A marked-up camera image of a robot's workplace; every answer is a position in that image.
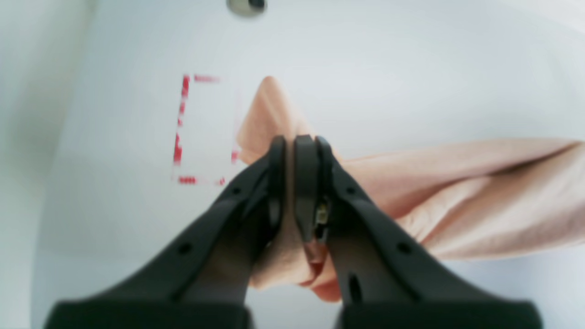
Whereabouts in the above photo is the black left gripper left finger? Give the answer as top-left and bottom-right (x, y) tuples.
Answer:
(45, 137), (286, 329)

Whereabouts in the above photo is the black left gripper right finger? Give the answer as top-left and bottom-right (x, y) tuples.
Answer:
(294, 135), (542, 329)

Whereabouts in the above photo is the peach pink T-shirt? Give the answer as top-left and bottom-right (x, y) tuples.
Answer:
(237, 76), (585, 303)

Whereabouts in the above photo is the red tape rectangle marking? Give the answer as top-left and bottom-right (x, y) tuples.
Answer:
(171, 74), (237, 186)

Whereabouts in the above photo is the right round table grommet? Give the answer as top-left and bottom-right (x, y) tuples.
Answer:
(226, 0), (267, 17)

